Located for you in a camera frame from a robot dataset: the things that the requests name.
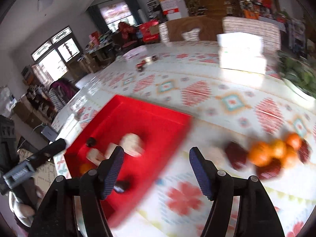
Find dark red jujube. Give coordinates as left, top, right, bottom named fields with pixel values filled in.
left=256, top=158, right=282, bottom=180
left=298, top=139, right=311, bottom=164
left=224, top=142, right=247, bottom=170

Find orange mandarin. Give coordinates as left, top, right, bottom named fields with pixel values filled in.
left=281, top=146, right=299, bottom=168
left=79, top=163, right=94, bottom=176
left=285, top=132, right=302, bottom=151
left=247, top=141, right=272, bottom=167

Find yellowish mandarin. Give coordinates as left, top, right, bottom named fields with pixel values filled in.
left=270, top=139, right=287, bottom=159

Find small white cake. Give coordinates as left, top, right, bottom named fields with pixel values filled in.
left=204, top=147, right=226, bottom=167

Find orange mandarin back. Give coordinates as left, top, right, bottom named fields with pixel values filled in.
left=285, top=132, right=302, bottom=151

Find large white puffed cake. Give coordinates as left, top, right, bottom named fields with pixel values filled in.
left=119, top=133, right=144, bottom=157

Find dark cherry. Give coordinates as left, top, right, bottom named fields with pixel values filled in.
left=86, top=137, right=96, bottom=148

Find patterned tablecloth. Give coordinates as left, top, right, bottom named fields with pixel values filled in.
left=53, top=42, right=315, bottom=236

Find red tray box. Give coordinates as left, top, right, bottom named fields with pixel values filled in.
left=64, top=95, right=192, bottom=227

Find white plate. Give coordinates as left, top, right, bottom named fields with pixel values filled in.
left=282, top=78, right=315, bottom=106

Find green leafy vegetables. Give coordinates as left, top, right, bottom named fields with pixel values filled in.
left=277, top=50, right=315, bottom=98

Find white tissue box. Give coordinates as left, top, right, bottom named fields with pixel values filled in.
left=217, top=32, right=267, bottom=74

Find small dark objects on table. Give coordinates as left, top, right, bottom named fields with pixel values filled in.
left=135, top=55, right=158, bottom=72

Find white patterned chair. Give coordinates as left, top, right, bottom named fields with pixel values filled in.
left=222, top=16, right=281, bottom=55

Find brown chair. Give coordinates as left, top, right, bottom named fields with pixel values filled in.
left=159, top=16, right=223, bottom=43

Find red wall calendar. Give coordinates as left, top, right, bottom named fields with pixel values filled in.
left=159, top=0, right=179, bottom=15

